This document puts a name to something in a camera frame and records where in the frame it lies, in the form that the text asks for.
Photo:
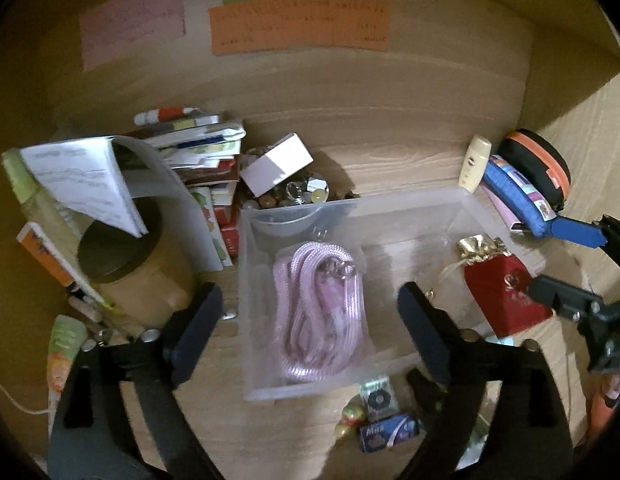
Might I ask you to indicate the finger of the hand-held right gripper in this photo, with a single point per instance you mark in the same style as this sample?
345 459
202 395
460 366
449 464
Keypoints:
557 294
577 231

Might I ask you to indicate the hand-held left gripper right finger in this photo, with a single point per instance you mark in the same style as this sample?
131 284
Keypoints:
422 330

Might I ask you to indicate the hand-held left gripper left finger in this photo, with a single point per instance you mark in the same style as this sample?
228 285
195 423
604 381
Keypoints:
197 325

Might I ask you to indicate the red pouch with gold trim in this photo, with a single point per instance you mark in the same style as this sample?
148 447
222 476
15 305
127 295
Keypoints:
500 290

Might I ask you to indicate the clear plastic bin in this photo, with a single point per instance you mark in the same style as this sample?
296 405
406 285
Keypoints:
405 230

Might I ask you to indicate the wooden desktop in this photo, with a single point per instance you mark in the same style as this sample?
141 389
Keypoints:
405 170

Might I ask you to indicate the orange red cloth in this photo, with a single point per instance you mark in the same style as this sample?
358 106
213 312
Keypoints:
602 410

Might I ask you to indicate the brown jar with dark lid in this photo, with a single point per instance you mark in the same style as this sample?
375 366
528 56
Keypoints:
135 285

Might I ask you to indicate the flat pink case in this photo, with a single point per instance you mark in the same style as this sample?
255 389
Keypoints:
505 215

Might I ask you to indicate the blue pencil case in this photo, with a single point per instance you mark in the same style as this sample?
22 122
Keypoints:
510 190

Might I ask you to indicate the black and orange zip case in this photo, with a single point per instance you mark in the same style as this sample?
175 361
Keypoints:
540 160

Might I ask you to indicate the small green box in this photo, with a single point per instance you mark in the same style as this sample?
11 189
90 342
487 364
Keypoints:
377 400

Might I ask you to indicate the blue packet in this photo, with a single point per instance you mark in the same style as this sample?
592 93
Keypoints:
390 432

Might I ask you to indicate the yellow and red toy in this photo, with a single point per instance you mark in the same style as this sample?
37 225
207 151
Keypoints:
352 415

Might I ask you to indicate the small white tube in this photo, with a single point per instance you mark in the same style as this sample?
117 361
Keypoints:
87 310

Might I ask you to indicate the cream tube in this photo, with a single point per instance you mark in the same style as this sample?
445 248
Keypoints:
475 165

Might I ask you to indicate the green and orange tube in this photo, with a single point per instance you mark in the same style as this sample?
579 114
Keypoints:
65 350

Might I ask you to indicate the glass bowl of beads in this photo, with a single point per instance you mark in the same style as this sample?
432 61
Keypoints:
295 192

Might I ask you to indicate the stack of books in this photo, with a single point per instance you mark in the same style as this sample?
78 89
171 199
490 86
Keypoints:
210 155

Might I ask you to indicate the orange box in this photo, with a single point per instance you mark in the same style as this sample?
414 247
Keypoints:
40 252

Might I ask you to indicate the small white box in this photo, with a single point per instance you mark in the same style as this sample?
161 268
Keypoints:
280 160

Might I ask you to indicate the white paper booklet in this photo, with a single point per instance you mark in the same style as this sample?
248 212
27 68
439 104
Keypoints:
80 180

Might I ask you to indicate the pale green bottle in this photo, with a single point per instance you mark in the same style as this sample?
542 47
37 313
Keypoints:
45 215

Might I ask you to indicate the red white marker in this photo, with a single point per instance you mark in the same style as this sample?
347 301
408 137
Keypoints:
165 115

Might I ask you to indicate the pink paper note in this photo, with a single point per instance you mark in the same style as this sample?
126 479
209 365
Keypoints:
130 25

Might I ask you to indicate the orange paper note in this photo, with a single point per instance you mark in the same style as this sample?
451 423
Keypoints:
300 27

